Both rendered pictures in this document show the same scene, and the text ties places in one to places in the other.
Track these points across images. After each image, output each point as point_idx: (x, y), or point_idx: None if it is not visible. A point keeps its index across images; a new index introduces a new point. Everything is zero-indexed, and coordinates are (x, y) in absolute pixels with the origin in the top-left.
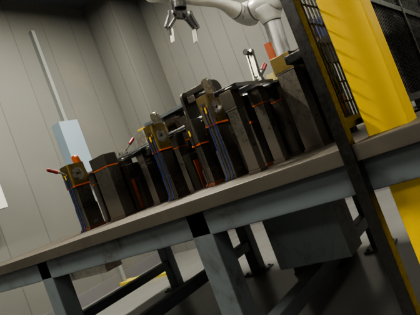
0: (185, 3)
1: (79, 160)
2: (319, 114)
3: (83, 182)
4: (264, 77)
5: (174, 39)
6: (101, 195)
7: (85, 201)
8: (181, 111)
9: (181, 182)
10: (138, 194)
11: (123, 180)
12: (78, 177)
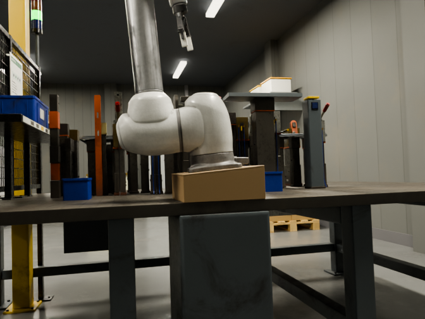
0: (173, 9)
1: (290, 126)
2: None
3: (286, 147)
4: (113, 121)
5: (187, 49)
6: (303, 161)
7: (286, 162)
8: (253, 99)
9: None
10: None
11: (249, 159)
12: (284, 141)
